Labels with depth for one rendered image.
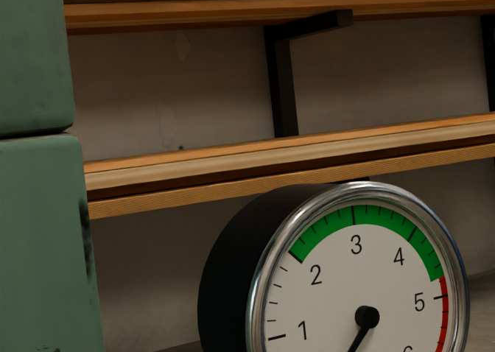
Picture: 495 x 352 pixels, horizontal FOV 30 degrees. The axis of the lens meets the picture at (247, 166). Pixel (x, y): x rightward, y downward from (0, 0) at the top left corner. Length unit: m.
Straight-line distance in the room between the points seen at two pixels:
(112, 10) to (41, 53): 2.11
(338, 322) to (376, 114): 3.18
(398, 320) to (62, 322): 0.09
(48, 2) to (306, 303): 0.10
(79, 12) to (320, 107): 1.18
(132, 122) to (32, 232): 2.65
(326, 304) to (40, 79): 0.10
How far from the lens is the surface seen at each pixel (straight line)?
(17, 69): 0.25
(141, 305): 2.93
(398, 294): 0.22
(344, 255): 0.21
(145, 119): 2.91
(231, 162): 2.49
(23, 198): 0.25
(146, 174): 2.38
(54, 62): 0.25
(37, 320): 0.25
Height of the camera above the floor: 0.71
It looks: 3 degrees down
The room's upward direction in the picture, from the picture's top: 6 degrees counter-clockwise
